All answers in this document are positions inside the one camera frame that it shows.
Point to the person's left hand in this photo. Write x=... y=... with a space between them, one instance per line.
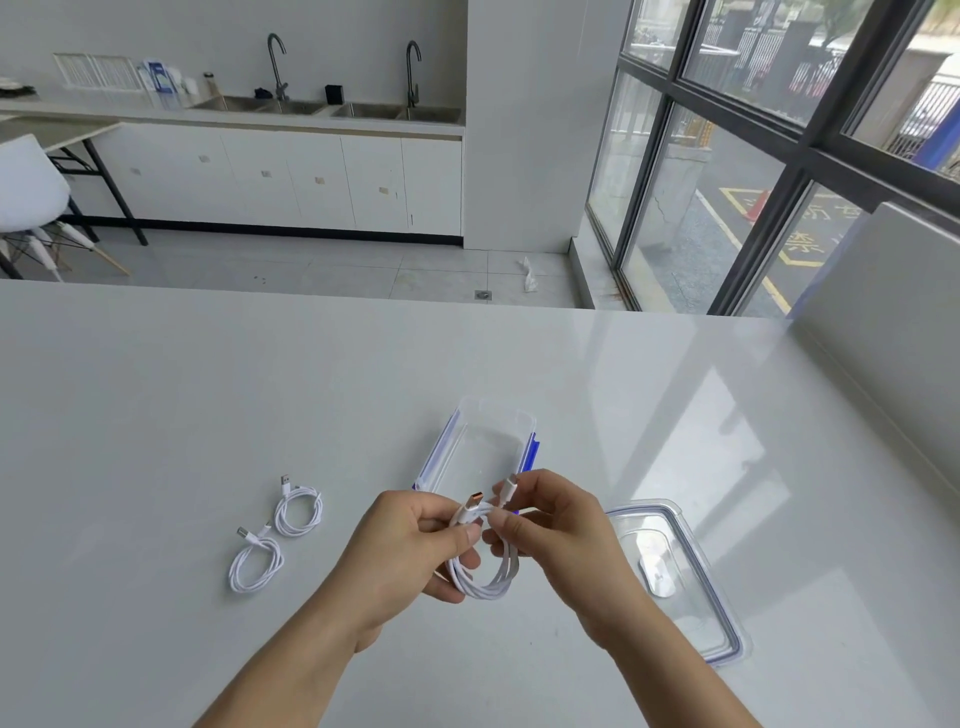
x=390 y=562

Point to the person's right hand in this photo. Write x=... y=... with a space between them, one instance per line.
x=577 y=555

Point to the clear container lid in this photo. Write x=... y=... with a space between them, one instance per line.
x=675 y=570

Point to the clear container with blue clips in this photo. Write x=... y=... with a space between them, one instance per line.
x=480 y=442

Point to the blue white box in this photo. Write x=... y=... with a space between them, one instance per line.
x=160 y=76

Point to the crumpled white paper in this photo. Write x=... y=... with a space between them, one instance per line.
x=529 y=279

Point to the orange traffic cone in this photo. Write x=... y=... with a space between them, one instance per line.
x=757 y=206

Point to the white kitchen cabinet counter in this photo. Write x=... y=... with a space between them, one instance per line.
x=300 y=180

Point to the steel sink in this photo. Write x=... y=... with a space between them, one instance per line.
x=225 y=104
x=367 y=111

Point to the black cup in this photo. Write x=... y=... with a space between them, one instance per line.
x=334 y=94

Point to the dark curved faucet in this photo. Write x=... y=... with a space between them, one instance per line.
x=279 y=82
x=412 y=86

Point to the brown bottle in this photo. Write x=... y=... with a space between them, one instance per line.
x=209 y=86

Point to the white cup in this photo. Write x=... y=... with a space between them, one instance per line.
x=190 y=88

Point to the white plastic chair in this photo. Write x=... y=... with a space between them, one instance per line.
x=26 y=184

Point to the beige table black legs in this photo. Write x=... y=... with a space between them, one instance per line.
x=67 y=131

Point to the white slatted rack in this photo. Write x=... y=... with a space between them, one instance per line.
x=97 y=73

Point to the black tray with items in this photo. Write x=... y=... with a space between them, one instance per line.
x=15 y=86

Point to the dark window frame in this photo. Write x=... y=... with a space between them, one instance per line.
x=765 y=247

